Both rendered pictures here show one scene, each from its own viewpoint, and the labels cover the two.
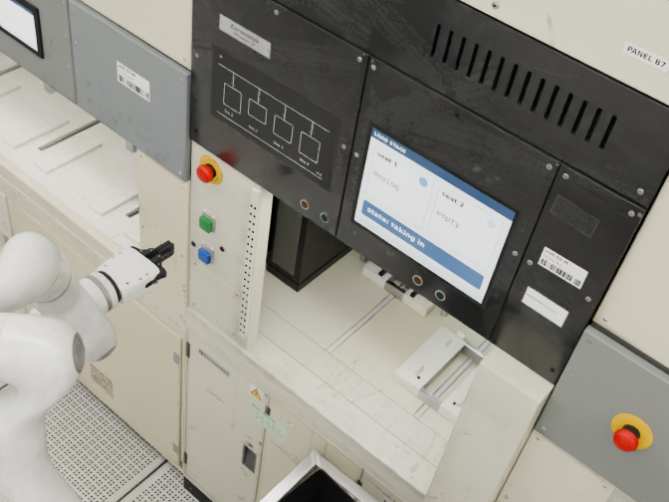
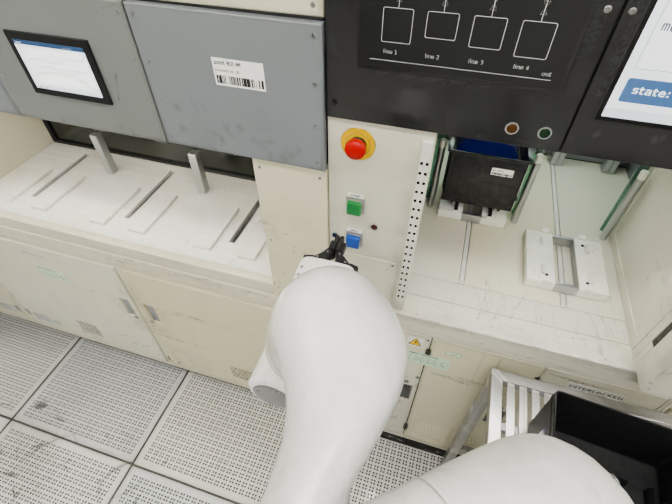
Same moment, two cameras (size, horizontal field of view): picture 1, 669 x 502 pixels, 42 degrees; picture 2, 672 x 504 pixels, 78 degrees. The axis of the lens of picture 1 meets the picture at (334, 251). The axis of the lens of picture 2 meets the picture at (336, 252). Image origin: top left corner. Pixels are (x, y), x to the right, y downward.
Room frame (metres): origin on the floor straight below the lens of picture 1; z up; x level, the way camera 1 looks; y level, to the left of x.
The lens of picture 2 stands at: (0.72, 0.50, 1.78)
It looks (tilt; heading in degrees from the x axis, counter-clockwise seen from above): 46 degrees down; 345
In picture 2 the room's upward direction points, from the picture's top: straight up
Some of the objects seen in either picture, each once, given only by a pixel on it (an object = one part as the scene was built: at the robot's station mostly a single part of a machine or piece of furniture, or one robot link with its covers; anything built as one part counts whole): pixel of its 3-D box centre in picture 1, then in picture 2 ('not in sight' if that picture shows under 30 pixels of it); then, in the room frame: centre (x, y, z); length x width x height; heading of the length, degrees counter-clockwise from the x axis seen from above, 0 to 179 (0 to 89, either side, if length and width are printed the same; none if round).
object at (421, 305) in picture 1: (416, 270); (473, 197); (1.66, -0.23, 0.89); 0.22 x 0.21 x 0.04; 148
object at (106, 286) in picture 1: (100, 291); not in sight; (1.13, 0.45, 1.20); 0.09 x 0.03 x 0.08; 58
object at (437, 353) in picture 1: (453, 375); (563, 262); (1.33, -0.34, 0.89); 0.22 x 0.21 x 0.04; 148
